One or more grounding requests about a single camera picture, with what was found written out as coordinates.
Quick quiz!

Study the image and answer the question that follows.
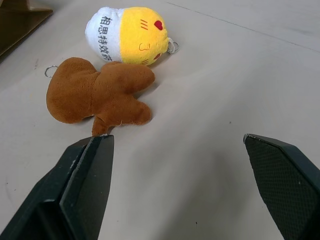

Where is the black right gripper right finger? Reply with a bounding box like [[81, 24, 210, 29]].
[[243, 133, 320, 240]]

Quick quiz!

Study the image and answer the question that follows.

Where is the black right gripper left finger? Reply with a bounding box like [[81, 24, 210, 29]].
[[0, 134, 115, 240]]

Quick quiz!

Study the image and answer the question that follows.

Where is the brown plush toy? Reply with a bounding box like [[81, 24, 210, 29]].
[[44, 57, 156, 137]]

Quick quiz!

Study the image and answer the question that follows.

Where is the yellow and white plush toy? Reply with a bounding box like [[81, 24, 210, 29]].
[[84, 6, 180, 67]]

